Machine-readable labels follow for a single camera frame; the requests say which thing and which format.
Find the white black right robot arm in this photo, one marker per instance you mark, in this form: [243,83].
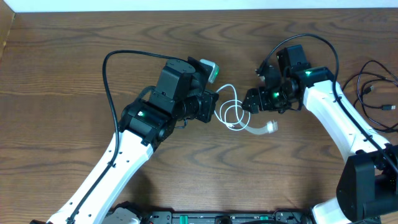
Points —
[368,185]

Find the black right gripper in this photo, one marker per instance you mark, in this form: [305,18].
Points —
[252,94]

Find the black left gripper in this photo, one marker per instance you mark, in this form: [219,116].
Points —
[210,106]

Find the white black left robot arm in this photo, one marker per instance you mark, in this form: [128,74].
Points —
[138,134]

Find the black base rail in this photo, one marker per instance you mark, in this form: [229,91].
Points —
[278,216]

